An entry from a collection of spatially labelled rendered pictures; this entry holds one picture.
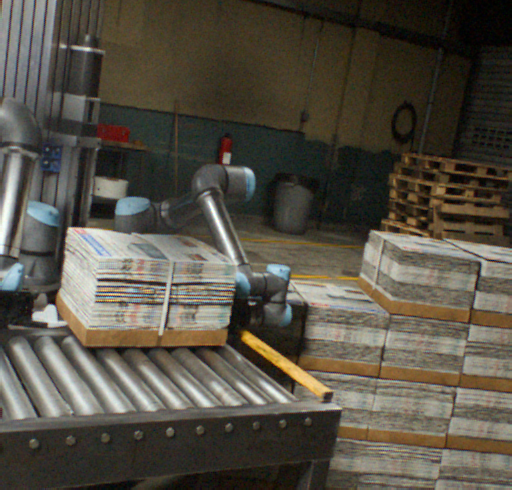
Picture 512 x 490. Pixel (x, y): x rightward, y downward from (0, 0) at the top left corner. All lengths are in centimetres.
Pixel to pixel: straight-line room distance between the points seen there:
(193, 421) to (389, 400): 123
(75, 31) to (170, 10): 678
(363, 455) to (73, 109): 153
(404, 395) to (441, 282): 41
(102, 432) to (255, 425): 33
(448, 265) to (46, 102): 141
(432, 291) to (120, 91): 689
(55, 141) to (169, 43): 684
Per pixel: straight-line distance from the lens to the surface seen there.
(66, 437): 141
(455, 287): 256
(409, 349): 257
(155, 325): 183
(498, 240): 931
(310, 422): 163
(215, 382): 169
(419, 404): 264
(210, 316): 188
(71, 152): 241
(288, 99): 999
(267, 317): 220
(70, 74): 245
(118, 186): 841
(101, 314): 177
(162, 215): 264
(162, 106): 920
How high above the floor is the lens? 140
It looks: 10 degrees down
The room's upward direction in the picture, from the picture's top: 9 degrees clockwise
